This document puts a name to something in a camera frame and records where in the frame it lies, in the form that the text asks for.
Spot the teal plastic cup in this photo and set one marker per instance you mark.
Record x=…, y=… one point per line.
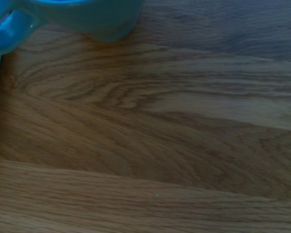
x=87, y=19

